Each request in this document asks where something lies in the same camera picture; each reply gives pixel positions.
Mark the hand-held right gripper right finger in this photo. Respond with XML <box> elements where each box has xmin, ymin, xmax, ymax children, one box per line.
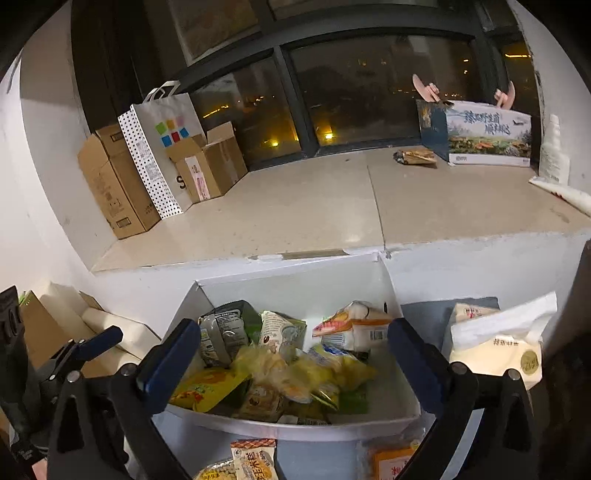
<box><xmin>388</xmin><ymin>318</ymin><xmax>541</xmax><ymax>480</ymax></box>

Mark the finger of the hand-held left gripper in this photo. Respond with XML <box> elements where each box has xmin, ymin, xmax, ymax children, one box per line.
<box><xmin>39</xmin><ymin>325</ymin><xmax>124</xmax><ymax>391</ymax></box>

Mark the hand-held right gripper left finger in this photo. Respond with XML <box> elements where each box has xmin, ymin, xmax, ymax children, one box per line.
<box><xmin>48</xmin><ymin>318</ymin><xmax>202</xmax><ymax>480</ymax></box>

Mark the orange snack pack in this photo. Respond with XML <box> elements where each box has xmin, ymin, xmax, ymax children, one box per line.
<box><xmin>369</xmin><ymin>443</ymin><xmax>420</xmax><ymax>480</ymax></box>

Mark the pile of snack packets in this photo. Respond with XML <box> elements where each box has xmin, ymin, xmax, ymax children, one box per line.
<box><xmin>168</xmin><ymin>300</ymin><xmax>394</xmax><ymax>425</ymax></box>

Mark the white cardboard box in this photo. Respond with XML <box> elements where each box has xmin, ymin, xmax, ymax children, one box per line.
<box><xmin>152</xmin><ymin>261</ymin><xmax>423</xmax><ymax>444</ymax></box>

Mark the cream cushioned seat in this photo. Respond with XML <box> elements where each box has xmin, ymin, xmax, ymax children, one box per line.
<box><xmin>41</xmin><ymin>281</ymin><xmax>163</xmax><ymax>361</ymax></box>

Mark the flat brown cardboard sheet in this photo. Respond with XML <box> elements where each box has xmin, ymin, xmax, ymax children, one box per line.
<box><xmin>19</xmin><ymin>290</ymin><xmax>114</xmax><ymax>384</ymax></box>

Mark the yellow tissue pack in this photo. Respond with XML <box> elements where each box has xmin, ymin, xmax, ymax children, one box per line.
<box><xmin>442</xmin><ymin>291</ymin><xmax>559</xmax><ymax>393</ymax></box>

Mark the yellow spotted snack pack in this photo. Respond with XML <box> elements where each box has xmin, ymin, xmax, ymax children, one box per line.
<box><xmin>194</xmin><ymin>457</ymin><xmax>238</xmax><ymax>480</ymax></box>

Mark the beige striped-edge snack pack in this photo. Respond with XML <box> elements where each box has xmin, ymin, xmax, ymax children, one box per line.
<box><xmin>230</xmin><ymin>438</ymin><xmax>279</xmax><ymax>480</ymax></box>

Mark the tall brown cardboard box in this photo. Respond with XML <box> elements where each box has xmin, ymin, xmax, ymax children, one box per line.
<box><xmin>77</xmin><ymin>124</ymin><xmax>162</xmax><ymax>240</ymax></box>

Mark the beige window sill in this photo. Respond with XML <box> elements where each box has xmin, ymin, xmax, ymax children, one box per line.
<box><xmin>90</xmin><ymin>148</ymin><xmax>591</xmax><ymax>273</ymax></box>

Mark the white polka-dot paper bag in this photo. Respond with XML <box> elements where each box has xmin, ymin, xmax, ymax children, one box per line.
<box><xmin>117</xmin><ymin>80</ymin><xmax>208</xmax><ymax>220</ymax></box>

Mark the small open cardboard box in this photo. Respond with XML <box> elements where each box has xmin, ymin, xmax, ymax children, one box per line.
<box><xmin>166</xmin><ymin>121</ymin><xmax>249</xmax><ymax>204</ymax></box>

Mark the brown crumpled wrapper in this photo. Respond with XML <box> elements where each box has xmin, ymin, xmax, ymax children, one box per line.
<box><xmin>393</xmin><ymin>148</ymin><xmax>438</xmax><ymax>169</ymax></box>

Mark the white tube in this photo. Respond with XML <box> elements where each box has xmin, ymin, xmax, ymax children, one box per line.
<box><xmin>529</xmin><ymin>175</ymin><xmax>591</xmax><ymax>213</ymax></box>

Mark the landscape printed box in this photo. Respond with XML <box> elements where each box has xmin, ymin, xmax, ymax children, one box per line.
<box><xmin>416</xmin><ymin>98</ymin><xmax>533</xmax><ymax>168</ymax></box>

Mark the white plastic bottle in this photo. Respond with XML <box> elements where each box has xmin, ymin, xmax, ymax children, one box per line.
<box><xmin>539</xmin><ymin>114</ymin><xmax>571</xmax><ymax>185</ymax></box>

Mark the pink curved plastic piece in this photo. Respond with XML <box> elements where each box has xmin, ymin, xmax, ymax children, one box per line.
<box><xmin>411</xmin><ymin>74</ymin><xmax>441</xmax><ymax>103</ymax></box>
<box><xmin>494</xmin><ymin>80</ymin><xmax>516</xmax><ymax>110</ymax></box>

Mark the dark window frame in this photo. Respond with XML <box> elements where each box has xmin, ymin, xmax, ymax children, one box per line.
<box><xmin>71</xmin><ymin>0</ymin><xmax>542</xmax><ymax>172</ymax></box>

